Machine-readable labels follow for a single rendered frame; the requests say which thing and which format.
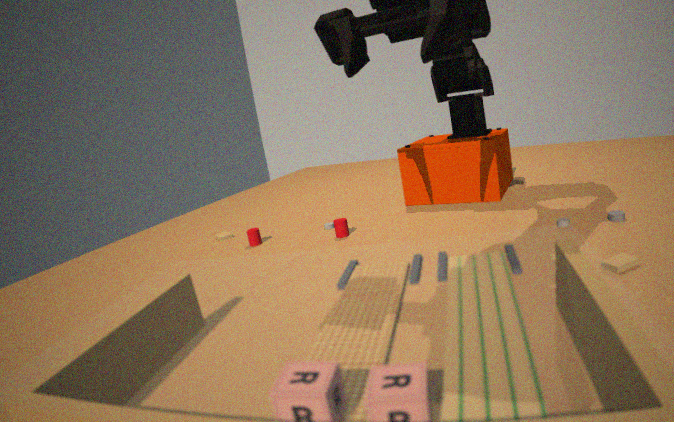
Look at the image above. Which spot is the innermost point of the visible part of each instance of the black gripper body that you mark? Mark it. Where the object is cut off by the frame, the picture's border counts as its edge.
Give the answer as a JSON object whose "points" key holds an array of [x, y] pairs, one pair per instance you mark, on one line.
{"points": [[399, 20]]}

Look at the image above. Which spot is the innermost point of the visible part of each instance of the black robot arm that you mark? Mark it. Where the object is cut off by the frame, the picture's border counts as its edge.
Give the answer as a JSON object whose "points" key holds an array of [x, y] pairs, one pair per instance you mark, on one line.
{"points": [[458, 70]]}

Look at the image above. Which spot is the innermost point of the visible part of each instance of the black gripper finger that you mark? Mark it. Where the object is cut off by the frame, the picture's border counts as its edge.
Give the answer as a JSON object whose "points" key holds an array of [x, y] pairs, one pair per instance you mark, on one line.
{"points": [[349, 45], [441, 36]]}

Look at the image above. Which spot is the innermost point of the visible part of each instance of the red cylinder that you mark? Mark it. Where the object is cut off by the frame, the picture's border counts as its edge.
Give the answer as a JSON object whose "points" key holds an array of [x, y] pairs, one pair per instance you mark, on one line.
{"points": [[341, 227], [254, 237]]}

